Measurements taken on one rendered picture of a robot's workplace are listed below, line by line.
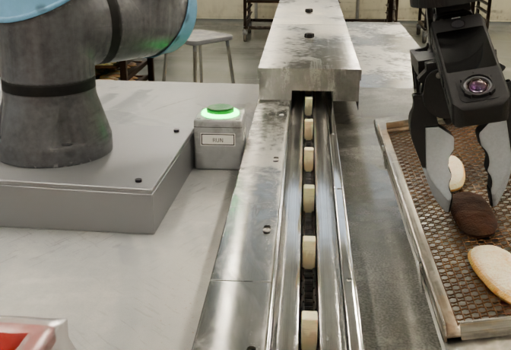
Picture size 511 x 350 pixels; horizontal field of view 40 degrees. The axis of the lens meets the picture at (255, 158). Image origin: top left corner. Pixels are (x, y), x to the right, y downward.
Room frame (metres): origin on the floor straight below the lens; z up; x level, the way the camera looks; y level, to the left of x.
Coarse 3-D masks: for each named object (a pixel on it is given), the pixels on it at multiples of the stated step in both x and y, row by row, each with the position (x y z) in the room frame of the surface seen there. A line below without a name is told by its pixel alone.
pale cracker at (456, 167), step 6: (450, 156) 0.77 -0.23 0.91; (450, 162) 0.74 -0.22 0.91; (456, 162) 0.74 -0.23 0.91; (450, 168) 0.73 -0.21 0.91; (456, 168) 0.72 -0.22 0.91; (462, 168) 0.73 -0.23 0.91; (456, 174) 0.71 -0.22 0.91; (462, 174) 0.71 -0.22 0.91; (450, 180) 0.69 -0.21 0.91; (456, 180) 0.69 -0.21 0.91; (462, 180) 0.70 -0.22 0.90; (450, 186) 0.69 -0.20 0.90; (456, 186) 0.68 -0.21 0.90
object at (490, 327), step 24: (384, 144) 0.84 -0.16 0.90; (408, 144) 0.86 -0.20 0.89; (456, 144) 0.83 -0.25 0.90; (480, 168) 0.74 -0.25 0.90; (408, 192) 0.69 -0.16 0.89; (456, 192) 0.68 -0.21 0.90; (504, 192) 0.66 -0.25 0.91; (408, 216) 0.61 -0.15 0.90; (504, 216) 0.61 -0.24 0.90; (432, 240) 0.58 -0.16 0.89; (456, 240) 0.58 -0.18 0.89; (504, 240) 0.56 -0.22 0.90; (432, 264) 0.53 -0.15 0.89; (456, 264) 0.54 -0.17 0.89; (432, 288) 0.48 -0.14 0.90; (480, 312) 0.46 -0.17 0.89; (504, 312) 0.45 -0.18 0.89; (456, 336) 0.43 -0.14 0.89; (480, 336) 0.43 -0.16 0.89
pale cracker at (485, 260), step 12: (468, 252) 0.54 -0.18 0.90; (480, 252) 0.53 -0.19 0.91; (492, 252) 0.53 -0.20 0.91; (504, 252) 0.52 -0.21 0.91; (480, 264) 0.51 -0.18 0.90; (492, 264) 0.50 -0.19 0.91; (504, 264) 0.50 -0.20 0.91; (480, 276) 0.50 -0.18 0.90; (492, 276) 0.49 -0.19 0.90; (504, 276) 0.48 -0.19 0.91; (492, 288) 0.48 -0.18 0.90; (504, 288) 0.47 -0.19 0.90; (504, 300) 0.46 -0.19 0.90
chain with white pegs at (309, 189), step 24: (312, 120) 1.04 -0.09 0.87; (312, 144) 1.02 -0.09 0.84; (312, 168) 0.90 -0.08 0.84; (312, 192) 0.76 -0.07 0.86; (312, 216) 0.75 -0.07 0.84; (312, 240) 0.62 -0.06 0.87; (312, 264) 0.62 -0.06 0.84; (312, 288) 0.59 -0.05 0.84; (312, 312) 0.49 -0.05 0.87; (312, 336) 0.48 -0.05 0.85
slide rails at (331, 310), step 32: (320, 96) 1.27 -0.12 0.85; (320, 128) 1.07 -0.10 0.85; (288, 160) 0.92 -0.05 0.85; (320, 160) 0.92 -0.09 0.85; (288, 192) 0.80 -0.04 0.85; (320, 192) 0.80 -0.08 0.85; (288, 224) 0.70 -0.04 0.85; (320, 224) 0.70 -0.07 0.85; (288, 256) 0.63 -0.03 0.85; (320, 256) 0.63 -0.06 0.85; (288, 288) 0.57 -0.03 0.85; (320, 288) 0.57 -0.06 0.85; (288, 320) 0.51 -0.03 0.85; (320, 320) 0.51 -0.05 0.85
